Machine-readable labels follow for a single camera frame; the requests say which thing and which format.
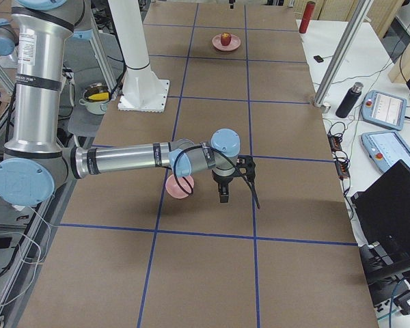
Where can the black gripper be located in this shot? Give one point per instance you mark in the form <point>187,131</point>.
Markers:
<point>221,181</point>

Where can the pink bowl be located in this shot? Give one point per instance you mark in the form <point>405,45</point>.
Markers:
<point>180,188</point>

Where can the red apple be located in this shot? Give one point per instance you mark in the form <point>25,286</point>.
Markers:
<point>225,38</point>

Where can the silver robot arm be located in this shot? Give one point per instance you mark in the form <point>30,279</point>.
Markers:
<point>35,165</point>

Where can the pink plate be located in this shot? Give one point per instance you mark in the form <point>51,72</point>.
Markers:
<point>235,43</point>

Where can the black orange usb hub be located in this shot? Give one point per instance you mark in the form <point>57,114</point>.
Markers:
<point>335,142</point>

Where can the black water bottle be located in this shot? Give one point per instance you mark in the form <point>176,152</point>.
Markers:
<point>349,100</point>

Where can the white enamel pot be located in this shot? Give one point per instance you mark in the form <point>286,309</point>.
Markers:
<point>95,98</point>

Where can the small black device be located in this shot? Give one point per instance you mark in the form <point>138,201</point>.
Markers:
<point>318,58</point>

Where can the near teach pendant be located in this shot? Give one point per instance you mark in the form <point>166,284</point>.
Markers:
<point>385,148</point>

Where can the teach pendant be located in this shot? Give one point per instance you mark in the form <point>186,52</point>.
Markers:
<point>385,110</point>
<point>385,148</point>

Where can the black laptop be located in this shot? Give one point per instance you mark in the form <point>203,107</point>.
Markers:
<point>383,209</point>

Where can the far teach pendant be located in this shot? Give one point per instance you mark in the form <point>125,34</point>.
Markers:
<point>385,110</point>

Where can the red bottle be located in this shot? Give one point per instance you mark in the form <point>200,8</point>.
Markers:
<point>306,17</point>

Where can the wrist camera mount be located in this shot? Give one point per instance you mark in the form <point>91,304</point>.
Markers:
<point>247,166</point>

